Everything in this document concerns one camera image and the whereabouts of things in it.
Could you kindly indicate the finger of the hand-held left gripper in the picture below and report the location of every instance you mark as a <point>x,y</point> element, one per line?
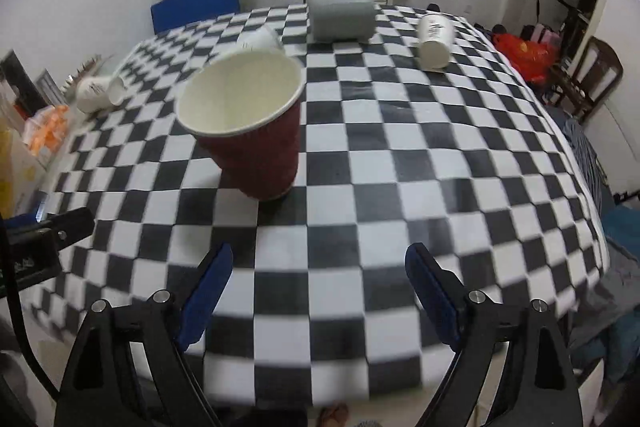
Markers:
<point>67,224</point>

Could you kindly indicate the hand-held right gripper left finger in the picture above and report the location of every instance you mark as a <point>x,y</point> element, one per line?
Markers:
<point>207,297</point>

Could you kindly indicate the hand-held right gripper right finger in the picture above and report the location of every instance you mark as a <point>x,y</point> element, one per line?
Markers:
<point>432,292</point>

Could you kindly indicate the red paper cup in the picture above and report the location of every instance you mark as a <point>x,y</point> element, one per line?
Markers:
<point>250,142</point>

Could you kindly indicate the white printed paper cup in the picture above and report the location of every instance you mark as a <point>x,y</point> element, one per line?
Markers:
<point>95,91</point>
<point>435,39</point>

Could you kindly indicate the plain white paper cup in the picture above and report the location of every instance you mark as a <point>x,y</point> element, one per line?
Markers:
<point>257,39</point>

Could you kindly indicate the yellow cardboard box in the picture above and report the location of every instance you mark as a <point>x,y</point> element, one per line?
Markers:
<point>12,172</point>

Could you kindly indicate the orange packet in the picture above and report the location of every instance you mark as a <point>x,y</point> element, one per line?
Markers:
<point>47,132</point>

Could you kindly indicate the black white checkered tablecloth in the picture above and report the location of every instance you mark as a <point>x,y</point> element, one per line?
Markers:
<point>400,187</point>

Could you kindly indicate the person's foot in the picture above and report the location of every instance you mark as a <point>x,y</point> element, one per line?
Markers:
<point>335,414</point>

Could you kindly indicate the grey blue cloth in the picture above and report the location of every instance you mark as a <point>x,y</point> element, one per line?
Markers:
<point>615,267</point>

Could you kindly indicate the blue cushion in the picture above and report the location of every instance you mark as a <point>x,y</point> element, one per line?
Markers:
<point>197,7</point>

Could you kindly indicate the red plastic bag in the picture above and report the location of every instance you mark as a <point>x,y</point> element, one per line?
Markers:
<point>525,54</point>

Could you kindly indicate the dark wooden chair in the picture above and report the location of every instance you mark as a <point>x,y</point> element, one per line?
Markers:
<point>597,77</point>

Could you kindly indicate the grey rectangular block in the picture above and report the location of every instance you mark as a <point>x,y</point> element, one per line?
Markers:
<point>342,18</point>

